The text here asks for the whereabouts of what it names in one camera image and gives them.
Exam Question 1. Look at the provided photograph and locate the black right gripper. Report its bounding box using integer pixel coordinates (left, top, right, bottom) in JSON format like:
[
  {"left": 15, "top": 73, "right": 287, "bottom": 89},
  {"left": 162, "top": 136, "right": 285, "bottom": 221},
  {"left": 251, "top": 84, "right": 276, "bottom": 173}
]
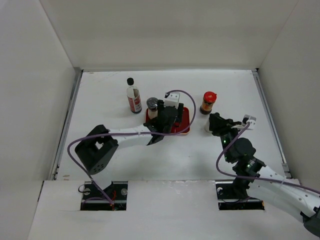
[{"left": 208, "top": 113, "right": 242, "bottom": 162}]

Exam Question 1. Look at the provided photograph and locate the black-cap grinder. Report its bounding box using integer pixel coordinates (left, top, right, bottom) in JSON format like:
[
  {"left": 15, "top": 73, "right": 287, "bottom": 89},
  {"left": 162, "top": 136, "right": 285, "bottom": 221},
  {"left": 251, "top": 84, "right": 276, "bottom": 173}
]
[{"left": 204, "top": 119, "right": 212, "bottom": 134}]

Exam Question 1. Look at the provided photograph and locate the clear-cap salt grinder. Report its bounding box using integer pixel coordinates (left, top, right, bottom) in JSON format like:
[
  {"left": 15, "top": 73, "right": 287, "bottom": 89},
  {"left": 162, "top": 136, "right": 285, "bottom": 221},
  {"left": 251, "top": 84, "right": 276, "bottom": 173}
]
[{"left": 146, "top": 97, "right": 158, "bottom": 120}]

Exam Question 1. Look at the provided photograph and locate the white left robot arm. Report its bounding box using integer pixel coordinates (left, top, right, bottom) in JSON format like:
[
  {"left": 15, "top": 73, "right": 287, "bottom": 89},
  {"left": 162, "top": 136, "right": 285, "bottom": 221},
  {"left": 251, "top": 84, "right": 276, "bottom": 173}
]
[{"left": 75, "top": 100, "right": 184, "bottom": 176}]

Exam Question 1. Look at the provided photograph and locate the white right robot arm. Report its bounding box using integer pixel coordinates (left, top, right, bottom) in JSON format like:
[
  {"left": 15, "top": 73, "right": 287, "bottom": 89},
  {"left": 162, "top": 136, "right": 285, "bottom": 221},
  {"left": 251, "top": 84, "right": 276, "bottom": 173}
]
[{"left": 207, "top": 112, "right": 320, "bottom": 237}]

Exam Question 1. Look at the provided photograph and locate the red lacquer tray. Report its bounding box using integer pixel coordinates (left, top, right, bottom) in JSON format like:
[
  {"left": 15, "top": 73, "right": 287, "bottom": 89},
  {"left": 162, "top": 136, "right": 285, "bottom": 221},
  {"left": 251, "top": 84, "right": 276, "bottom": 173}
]
[{"left": 145, "top": 106, "right": 191, "bottom": 137}]

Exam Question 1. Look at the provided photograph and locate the red-lid chili sauce jar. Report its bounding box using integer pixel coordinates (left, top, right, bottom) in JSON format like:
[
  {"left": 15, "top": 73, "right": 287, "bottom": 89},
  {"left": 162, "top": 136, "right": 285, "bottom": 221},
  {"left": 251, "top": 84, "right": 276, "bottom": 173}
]
[{"left": 199, "top": 91, "right": 217, "bottom": 115}]

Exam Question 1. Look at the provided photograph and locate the soy sauce glass bottle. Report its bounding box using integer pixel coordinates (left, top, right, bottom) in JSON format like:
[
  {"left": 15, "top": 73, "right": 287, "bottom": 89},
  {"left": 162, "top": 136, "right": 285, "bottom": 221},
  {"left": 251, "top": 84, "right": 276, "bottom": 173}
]
[{"left": 126, "top": 77, "right": 142, "bottom": 114}]

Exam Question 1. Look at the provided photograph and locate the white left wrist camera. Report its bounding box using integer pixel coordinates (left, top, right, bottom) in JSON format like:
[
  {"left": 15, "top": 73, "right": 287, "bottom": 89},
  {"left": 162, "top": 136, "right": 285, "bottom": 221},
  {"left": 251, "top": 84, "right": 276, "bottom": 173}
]
[{"left": 164, "top": 92, "right": 180, "bottom": 109}]

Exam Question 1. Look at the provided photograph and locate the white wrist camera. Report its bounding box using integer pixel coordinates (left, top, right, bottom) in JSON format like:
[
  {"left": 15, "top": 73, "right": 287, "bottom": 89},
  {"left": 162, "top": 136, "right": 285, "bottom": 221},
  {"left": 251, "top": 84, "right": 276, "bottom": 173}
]
[
  {"left": 242, "top": 114, "right": 257, "bottom": 130},
  {"left": 164, "top": 92, "right": 180, "bottom": 109}
]

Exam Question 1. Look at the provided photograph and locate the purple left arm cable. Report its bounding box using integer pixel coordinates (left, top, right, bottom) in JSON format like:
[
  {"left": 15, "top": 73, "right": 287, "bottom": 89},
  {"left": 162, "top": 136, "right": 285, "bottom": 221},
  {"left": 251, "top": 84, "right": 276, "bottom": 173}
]
[{"left": 67, "top": 89, "right": 196, "bottom": 205}]

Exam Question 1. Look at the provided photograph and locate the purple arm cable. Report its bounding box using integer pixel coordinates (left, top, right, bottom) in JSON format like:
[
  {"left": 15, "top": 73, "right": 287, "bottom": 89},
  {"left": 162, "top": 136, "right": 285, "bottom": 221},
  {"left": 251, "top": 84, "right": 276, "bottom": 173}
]
[
  {"left": 67, "top": 89, "right": 196, "bottom": 205},
  {"left": 215, "top": 122, "right": 320, "bottom": 196}
]

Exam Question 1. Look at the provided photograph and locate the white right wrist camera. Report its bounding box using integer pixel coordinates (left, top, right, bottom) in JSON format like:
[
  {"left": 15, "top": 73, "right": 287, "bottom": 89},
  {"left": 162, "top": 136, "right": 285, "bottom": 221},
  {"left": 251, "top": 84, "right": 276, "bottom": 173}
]
[{"left": 242, "top": 114, "right": 257, "bottom": 130}]

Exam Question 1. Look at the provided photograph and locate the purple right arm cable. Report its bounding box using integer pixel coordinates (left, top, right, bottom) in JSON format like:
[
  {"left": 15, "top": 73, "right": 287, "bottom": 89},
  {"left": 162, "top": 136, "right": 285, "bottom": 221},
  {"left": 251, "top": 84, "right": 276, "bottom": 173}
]
[{"left": 215, "top": 122, "right": 320, "bottom": 196}]

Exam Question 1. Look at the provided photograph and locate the right aluminium frame rail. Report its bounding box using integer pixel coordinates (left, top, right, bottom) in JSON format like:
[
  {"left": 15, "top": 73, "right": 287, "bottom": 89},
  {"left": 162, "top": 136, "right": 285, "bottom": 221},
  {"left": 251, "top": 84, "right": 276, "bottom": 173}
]
[{"left": 251, "top": 68, "right": 292, "bottom": 179}]

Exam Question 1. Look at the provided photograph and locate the aluminium frame rail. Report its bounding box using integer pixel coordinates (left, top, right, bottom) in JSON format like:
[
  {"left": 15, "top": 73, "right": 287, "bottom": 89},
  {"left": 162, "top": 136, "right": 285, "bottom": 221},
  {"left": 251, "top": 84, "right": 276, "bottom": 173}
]
[
  {"left": 251, "top": 68, "right": 292, "bottom": 179},
  {"left": 48, "top": 67, "right": 84, "bottom": 180}
]

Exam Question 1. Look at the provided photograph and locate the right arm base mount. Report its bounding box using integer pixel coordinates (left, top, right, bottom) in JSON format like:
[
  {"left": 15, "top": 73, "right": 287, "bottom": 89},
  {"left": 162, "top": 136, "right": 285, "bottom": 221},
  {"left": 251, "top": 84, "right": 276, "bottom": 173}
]
[{"left": 215, "top": 180, "right": 265, "bottom": 211}]

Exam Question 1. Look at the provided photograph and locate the left aluminium frame rail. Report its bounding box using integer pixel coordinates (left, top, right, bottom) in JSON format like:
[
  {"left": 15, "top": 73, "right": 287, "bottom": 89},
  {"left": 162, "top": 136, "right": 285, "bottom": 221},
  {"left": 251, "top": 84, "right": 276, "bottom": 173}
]
[{"left": 48, "top": 67, "right": 84, "bottom": 180}]

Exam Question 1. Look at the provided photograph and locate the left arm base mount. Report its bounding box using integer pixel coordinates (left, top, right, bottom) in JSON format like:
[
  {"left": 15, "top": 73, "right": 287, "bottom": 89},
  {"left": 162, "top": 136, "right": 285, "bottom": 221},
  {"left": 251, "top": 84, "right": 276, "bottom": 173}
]
[{"left": 78, "top": 181, "right": 128, "bottom": 211}]

